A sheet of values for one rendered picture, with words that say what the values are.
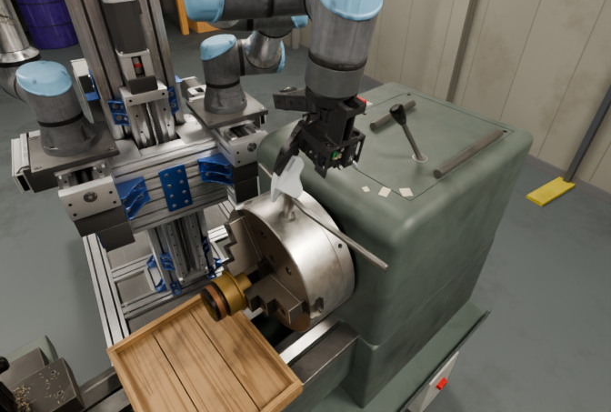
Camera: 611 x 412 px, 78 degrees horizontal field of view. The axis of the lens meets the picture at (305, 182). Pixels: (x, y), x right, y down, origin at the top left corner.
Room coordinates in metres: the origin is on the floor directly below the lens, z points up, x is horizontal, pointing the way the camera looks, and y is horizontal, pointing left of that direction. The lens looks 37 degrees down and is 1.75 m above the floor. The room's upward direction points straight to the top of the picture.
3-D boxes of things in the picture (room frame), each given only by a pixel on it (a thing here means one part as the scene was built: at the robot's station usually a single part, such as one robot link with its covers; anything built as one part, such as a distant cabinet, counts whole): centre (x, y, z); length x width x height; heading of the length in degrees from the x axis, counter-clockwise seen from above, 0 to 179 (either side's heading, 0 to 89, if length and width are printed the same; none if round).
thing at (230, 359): (0.44, 0.24, 0.89); 0.36 x 0.30 x 0.04; 41
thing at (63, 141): (0.99, 0.70, 1.21); 0.15 x 0.15 x 0.10
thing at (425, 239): (0.88, -0.24, 1.06); 0.59 x 0.48 x 0.39; 131
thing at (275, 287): (0.48, 0.05, 1.09); 0.12 x 0.11 x 0.05; 41
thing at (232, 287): (0.50, 0.16, 1.08); 0.09 x 0.09 x 0.09; 41
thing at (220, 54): (1.25, 0.28, 1.33); 0.13 x 0.12 x 0.14; 104
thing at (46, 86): (0.99, 0.71, 1.33); 0.13 x 0.12 x 0.14; 54
